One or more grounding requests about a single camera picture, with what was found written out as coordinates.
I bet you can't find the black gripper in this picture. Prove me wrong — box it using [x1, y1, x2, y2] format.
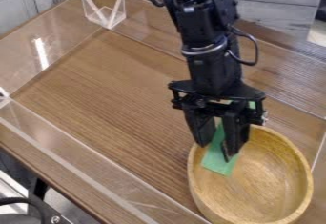
[168, 41, 266, 162]

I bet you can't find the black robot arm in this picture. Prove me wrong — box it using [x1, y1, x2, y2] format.
[150, 0, 266, 160]

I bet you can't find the clear acrylic corner bracket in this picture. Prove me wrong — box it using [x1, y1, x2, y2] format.
[82, 0, 126, 30]

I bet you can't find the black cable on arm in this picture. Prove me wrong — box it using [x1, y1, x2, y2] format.
[226, 26, 259, 67]

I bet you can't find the black floor cable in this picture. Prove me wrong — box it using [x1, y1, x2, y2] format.
[0, 198, 43, 224]

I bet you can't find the green rectangular block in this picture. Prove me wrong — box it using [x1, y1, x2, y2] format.
[200, 99, 258, 177]

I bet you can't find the black table leg bracket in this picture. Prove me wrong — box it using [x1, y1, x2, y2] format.
[28, 178, 73, 224]

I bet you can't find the brown wooden bowl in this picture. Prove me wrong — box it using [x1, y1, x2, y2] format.
[187, 126, 313, 224]

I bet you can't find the clear acrylic front wall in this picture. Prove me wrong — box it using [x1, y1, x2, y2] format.
[0, 97, 210, 224]

